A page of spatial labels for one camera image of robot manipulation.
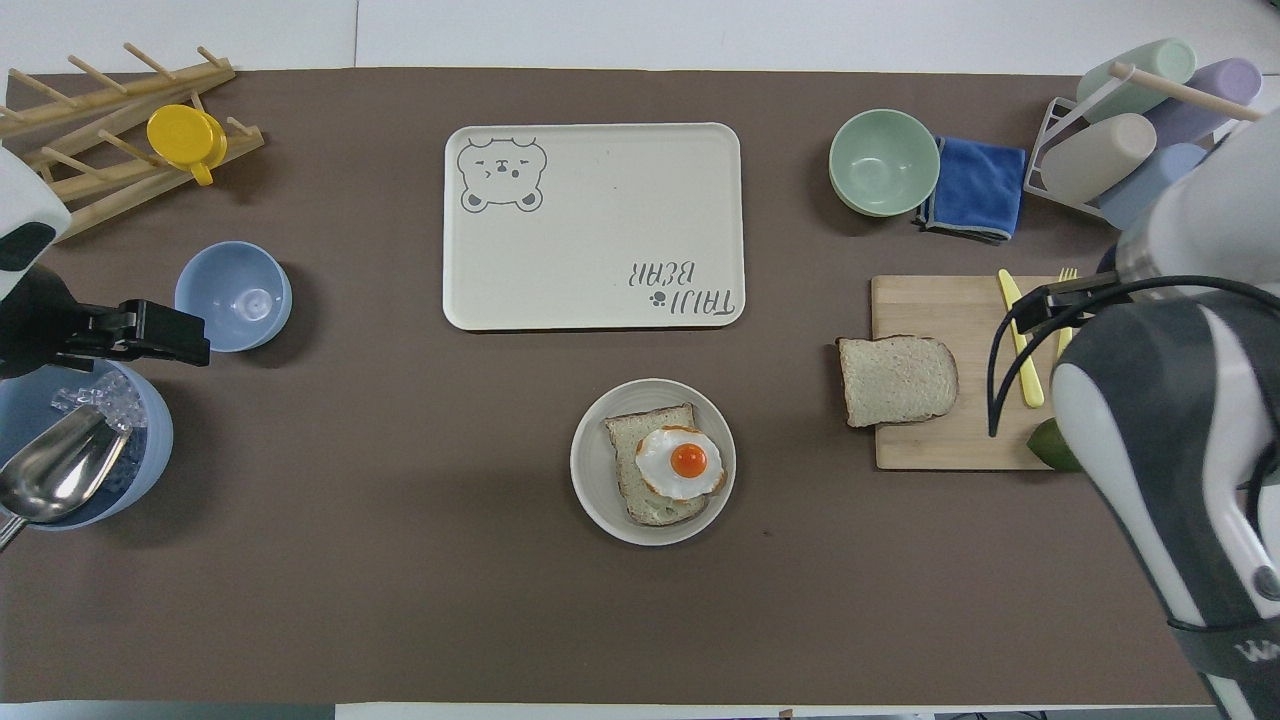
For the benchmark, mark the wooden cutting board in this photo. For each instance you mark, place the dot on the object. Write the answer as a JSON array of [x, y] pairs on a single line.
[[940, 445]]

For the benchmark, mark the fried egg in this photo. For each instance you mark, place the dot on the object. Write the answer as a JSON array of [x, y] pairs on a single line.
[[685, 462]]

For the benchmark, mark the light blue bowl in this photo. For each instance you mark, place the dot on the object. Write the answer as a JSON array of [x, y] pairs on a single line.
[[235, 295]]

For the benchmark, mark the green lettuce leaf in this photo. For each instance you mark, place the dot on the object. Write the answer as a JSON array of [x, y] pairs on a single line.
[[1050, 447]]

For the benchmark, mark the blue ice bucket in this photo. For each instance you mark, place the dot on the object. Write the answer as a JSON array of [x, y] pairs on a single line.
[[150, 440]]

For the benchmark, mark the green bowl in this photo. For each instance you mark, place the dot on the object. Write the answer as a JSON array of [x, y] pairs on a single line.
[[884, 160]]

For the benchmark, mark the beige cup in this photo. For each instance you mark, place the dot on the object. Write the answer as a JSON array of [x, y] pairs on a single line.
[[1100, 155]]

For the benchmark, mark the metal scoop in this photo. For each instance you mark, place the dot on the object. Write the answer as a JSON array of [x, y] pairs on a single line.
[[55, 470]]

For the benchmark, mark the yellow cup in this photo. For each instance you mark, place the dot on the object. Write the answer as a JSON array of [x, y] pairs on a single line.
[[183, 135]]

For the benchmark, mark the blue cloth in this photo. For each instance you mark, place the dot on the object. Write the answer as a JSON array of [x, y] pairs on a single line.
[[980, 185]]

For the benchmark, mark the white round plate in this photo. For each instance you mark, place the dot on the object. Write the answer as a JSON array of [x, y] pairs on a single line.
[[600, 500]]

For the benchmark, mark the yellow plastic fork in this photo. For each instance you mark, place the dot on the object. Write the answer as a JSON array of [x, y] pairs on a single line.
[[1067, 278]]

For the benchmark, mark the bread slice under egg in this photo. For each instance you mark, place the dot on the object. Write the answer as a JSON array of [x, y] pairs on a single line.
[[630, 440]]

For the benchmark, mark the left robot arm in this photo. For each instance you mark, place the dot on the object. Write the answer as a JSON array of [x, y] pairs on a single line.
[[25, 195]]

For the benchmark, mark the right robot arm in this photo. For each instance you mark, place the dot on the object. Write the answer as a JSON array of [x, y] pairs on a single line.
[[1150, 460]]

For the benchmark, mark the wooden dish rack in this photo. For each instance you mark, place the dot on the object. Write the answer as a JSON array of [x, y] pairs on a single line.
[[95, 125]]

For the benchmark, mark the yellow plastic knife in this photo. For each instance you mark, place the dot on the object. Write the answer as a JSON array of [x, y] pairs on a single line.
[[1022, 350]]

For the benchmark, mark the green cup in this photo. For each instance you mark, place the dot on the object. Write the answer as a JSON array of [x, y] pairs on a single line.
[[1150, 70]]

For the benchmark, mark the plain bread slice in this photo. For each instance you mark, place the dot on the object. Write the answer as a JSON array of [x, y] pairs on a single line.
[[897, 380]]

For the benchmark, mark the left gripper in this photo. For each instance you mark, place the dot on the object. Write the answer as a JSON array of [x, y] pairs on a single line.
[[45, 325]]

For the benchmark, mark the light blue cup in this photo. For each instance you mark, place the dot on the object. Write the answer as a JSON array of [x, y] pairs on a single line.
[[1150, 185]]

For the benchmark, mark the cream tray with bear print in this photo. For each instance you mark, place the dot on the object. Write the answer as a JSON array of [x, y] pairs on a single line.
[[600, 215]]

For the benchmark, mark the wooden rod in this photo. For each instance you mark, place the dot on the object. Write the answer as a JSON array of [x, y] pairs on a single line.
[[1185, 92]]

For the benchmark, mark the purple cup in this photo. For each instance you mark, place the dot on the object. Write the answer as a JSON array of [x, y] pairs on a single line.
[[1215, 85]]

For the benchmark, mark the clear ice cubes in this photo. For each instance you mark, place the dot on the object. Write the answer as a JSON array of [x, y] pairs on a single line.
[[108, 398]]

